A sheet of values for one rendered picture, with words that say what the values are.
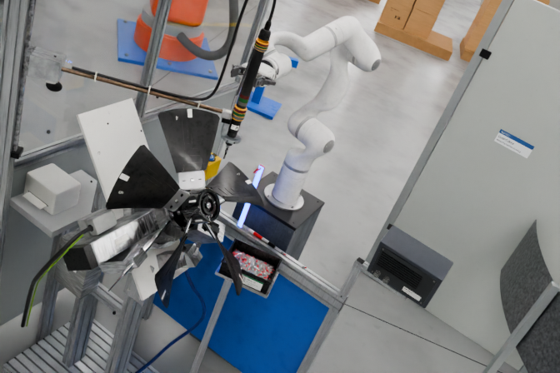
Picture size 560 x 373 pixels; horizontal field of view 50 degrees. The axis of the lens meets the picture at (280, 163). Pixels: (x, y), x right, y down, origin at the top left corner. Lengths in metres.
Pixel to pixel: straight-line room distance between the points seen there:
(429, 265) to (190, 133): 0.98
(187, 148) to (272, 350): 1.16
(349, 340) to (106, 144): 2.05
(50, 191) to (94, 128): 0.38
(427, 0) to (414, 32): 0.50
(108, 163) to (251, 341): 1.20
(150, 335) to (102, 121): 1.42
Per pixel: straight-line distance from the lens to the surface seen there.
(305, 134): 2.54
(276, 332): 2.83
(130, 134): 2.27
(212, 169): 2.63
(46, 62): 2.00
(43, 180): 2.47
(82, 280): 2.44
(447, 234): 3.89
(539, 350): 3.27
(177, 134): 2.16
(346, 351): 3.61
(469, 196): 3.75
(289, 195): 2.70
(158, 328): 3.31
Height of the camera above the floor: 2.45
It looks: 30 degrees down
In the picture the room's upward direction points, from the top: 21 degrees clockwise
